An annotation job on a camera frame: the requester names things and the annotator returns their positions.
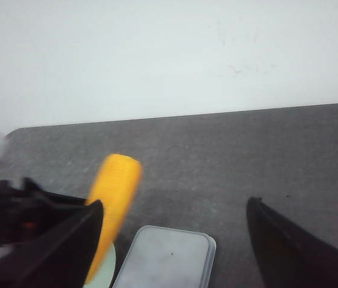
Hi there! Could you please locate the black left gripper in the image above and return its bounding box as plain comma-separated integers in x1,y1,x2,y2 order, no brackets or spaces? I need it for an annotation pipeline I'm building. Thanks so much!
0,178,86,246

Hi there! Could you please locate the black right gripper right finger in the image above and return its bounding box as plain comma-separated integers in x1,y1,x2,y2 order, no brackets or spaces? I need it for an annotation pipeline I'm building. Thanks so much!
246,197,338,287

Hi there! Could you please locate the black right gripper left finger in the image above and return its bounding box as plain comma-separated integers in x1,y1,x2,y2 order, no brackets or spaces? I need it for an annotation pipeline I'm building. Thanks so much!
0,200,103,287

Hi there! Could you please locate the yellow corn cob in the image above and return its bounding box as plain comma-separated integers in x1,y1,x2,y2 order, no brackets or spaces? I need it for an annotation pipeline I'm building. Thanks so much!
85,154,143,284

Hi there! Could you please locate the green oval plate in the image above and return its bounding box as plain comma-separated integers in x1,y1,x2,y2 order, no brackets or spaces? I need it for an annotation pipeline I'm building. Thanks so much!
84,244,116,288

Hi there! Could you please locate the silver digital kitchen scale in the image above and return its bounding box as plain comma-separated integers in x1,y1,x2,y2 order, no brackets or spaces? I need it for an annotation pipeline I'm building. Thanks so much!
113,225,216,287

